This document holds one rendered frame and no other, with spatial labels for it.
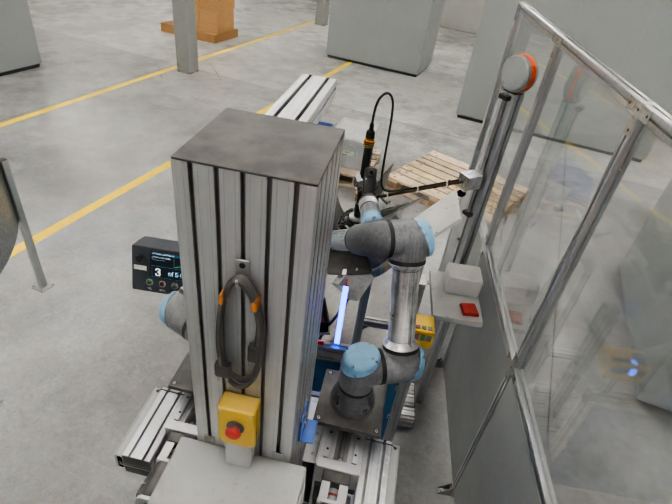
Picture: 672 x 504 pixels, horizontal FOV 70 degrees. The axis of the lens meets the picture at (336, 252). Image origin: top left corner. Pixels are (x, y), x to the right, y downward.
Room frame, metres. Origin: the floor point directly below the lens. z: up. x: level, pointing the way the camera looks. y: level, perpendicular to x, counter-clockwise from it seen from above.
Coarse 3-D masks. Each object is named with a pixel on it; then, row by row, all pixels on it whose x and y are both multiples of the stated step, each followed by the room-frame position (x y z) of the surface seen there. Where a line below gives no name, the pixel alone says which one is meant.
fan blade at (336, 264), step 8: (336, 256) 1.64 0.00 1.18; (344, 256) 1.64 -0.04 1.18; (352, 256) 1.65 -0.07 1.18; (360, 256) 1.65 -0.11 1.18; (328, 264) 1.60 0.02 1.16; (336, 264) 1.60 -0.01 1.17; (344, 264) 1.60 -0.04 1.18; (352, 264) 1.60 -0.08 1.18; (360, 264) 1.60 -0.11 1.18; (368, 264) 1.61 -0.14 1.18; (328, 272) 1.56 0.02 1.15; (336, 272) 1.55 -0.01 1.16; (352, 272) 1.55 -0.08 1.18; (360, 272) 1.55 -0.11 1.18; (368, 272) 1.55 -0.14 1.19
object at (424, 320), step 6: (420, 318) 1.44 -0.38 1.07; (426, 318) 1.45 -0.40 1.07; (432, 318) 1.45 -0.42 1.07; (420, 324) 1.41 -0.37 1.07; (426, 324) 1.41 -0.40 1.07; (432, 324) 1.42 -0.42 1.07; (420, 330) 1.38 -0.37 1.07; (426, 330) 1.38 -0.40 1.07; (432, 336) 1.37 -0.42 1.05; (420, 342) 1.37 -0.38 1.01; (426, 342) 1.37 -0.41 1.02
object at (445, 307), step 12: (432, 276) 2.01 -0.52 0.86; (432, 288) 1.91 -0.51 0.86; (432, 300) 1.82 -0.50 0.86; (444, 300) 1.83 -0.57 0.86; (456, 300) 1.84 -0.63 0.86; (468, 300) 1.86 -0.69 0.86; (432, 312) 1.74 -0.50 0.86; (444, 312) 1.74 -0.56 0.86; (456, 312) 1.75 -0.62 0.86; (480, 312) 1.78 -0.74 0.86; (468, 324) 1.71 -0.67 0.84; (480, 324) 1.70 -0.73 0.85
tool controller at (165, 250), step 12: (144, 240) 1.49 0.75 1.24; (156, 240) 1.50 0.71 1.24; (168, 240) 1.52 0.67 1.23; (132, 252) 1.42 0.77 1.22; (144, 252) 1.42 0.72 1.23; (156, 252) 1.42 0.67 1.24; (168, 252) 1.42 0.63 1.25; (132, 264) 1.41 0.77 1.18; (144, 264) 1.41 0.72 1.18; (156, 264) 1.41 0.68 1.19; (168, 264) 1.41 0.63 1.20; (180, 264) 1.41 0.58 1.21; (132, 276) 1.40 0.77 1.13; (144, 276) 1.40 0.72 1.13; (168, 276) 1.40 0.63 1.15; (180, 276) 1.40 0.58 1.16; (144, 288) 1.38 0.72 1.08; (156, 288) 1.38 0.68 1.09; (168, 288) 1.38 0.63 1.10
